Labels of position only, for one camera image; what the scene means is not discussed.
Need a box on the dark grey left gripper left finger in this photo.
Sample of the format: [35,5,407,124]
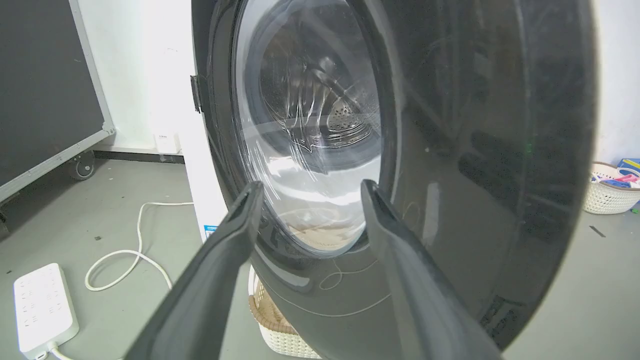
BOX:
[124,181,264,360]

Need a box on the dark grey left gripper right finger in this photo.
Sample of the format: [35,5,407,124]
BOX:
[360,179,503,360]

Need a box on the dark round washing machine door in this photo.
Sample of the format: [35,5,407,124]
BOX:
[190,0,599,360]

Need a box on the white washing machine body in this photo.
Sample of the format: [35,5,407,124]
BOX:
[177,0,236,243]

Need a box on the white woven laundry basket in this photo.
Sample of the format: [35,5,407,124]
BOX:
[248,266,322,360]

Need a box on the white power strip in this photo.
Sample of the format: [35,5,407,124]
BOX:
[13,263,80,360]

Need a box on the white woven basket with clothes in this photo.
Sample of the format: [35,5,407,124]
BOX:
[582,161,640,215]

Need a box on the black flight case on wheels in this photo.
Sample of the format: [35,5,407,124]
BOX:
[0,0,116,203]

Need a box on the white power cable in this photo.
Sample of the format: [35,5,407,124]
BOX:
[48,201,195,360]

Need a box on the white wall socket box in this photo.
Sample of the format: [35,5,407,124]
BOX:
[154,132,181,155]

